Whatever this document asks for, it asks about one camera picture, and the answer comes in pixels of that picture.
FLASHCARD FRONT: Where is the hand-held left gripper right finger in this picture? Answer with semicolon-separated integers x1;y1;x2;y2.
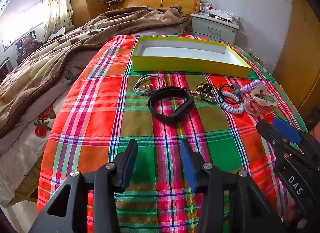
180;138;288;233

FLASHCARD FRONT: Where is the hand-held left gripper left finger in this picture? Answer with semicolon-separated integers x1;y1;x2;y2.
29;139;138;233

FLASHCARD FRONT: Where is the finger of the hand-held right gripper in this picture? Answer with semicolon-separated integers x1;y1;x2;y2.
272;117;320;154
256;119;304;154

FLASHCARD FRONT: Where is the pearly hair claw clip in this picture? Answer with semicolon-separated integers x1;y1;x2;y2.
244;85;278;116

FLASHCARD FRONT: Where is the purple spiral hair tie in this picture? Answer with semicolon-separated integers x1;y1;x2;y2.
239;80;262;94

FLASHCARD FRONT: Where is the black hair tie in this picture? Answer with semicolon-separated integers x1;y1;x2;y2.
216;83;243;106

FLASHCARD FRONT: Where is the black watch band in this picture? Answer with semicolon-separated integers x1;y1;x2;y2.
147;86;195;123

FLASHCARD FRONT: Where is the brown bead bracelet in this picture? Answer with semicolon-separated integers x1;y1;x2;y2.
189;81;218;104

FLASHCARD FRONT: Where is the grey cord bracelet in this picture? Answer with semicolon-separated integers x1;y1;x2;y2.
134;74;167;96

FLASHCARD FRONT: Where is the yellow cardboard box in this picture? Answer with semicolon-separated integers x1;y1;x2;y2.
131;36;251;78

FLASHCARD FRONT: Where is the person's right hand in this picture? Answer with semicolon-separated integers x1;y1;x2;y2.
279;196;305;225

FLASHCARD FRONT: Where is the plaid cloth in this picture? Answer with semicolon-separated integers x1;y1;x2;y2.
37;35;310;233

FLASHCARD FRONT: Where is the wooden cabinet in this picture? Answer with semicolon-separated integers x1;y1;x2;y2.
272;0;320;128

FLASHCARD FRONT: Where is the floral quilt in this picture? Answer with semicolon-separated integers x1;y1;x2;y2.
0;55;84;207

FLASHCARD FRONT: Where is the grey nightstand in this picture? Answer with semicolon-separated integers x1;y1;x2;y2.
190;13;240;44

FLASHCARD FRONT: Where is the pile of small toiletries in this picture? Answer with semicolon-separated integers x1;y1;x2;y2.
209;8;241;23

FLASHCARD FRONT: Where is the clear plastic organizer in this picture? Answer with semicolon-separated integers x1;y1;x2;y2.
200;2;213;15

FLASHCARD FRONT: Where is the brown patterned blanket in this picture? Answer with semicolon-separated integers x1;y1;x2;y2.
0;4;192;138

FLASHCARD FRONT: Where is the wooden headboard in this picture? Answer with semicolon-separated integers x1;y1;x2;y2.
108;0;203;14

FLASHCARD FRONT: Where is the teddy bear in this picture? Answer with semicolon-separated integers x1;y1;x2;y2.
15;30;42;56

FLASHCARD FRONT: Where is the dotted curtain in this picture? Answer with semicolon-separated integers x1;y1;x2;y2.
44;0;74;41

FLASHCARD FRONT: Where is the white spiral hair tie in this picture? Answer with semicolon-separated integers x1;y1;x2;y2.
217;90;245;115

